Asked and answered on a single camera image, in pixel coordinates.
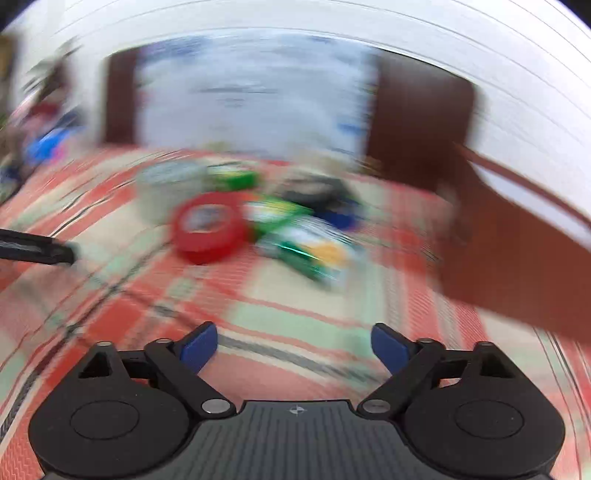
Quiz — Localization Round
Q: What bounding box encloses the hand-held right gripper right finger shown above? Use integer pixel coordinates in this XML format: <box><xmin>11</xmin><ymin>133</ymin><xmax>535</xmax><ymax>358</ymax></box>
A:
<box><xmin>358</xmin><ymin>322</ymin><xmax>513</xmax><ymax>416</ymax></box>

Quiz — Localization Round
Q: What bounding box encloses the small green box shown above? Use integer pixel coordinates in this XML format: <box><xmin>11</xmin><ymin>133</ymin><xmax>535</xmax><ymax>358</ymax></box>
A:
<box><xmin>208</xmin><ymin>165</ymin><xmax>260</xmax><ymax>193</ymax></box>

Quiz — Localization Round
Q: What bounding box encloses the green and yellow packet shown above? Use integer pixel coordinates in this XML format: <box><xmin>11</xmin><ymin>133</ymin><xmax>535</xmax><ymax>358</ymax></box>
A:
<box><xmin>257</xmin><ymin>217</ymin><xmax>366</xmax><ymax>292</ymax></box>

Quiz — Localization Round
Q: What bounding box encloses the brown cardboard box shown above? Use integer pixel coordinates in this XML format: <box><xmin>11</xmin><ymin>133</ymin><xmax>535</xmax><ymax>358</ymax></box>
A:
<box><xmin>433</xmin><ymin>142</ymin><xmax>591</xmax><ymax>343</ymax></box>

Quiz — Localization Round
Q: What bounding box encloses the blue and white container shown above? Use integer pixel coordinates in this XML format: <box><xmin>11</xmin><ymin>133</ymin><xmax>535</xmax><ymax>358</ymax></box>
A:
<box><xmin>27</xmin><ymin>124</ymin><xmax>71</xmax><ymax>163</ymax></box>

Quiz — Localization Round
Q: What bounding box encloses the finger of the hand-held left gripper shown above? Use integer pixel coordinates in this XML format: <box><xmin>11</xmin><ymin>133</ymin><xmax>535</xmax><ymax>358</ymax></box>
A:
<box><xmin>0</xmin><ymin>228</ymin><xmax>77</xmax><ymax>267</ymax></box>

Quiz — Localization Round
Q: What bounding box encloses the dark bundle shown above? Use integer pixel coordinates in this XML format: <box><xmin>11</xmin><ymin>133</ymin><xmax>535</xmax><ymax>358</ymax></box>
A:
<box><xmin>276</xmin><ymin>172</ymin><xmax>352</xmax><ymax>209</ymax></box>

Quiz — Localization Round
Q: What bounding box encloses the floral plastic bag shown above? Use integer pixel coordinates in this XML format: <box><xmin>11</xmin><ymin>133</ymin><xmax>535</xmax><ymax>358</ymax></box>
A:
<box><xmin>136</xmin><ymin>34</ymin><xmax>385</xmax><ymax>163</ymax></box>

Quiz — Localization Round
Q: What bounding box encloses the red tape roll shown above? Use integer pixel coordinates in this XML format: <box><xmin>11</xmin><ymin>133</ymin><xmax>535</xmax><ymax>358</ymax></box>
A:
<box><xmin>172</xmin><ymin>192</ymin><xmax>250</xmax><ymax>265</ymax></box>

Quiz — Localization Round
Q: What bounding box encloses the blue tape roll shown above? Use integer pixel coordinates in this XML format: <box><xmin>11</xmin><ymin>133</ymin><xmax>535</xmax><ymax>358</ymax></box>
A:
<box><xmin>318</xmin><ymin>202</ymin><xmax>366</xmax><ymax>232</ymax></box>

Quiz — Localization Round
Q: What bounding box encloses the brown wooden headboard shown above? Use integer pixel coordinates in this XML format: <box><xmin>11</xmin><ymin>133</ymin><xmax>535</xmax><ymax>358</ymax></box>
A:
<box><xmin>103</xmin><ymin>45</ymin><xmax>486</xmax><ymax>191</ymax></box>

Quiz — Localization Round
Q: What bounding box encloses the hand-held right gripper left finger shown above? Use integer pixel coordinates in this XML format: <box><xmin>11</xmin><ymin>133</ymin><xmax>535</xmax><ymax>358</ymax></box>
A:
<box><xmin>81</xmin><ymin>322</ymin><xmax>234</xmax><ymax>419</ymax></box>

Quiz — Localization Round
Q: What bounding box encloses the red plaid blanket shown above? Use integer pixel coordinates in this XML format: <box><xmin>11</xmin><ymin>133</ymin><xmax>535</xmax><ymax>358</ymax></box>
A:
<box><xmin>0</xmin><ymin>147</ymin><xmax>591</xmax><ymax>480</ymax></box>

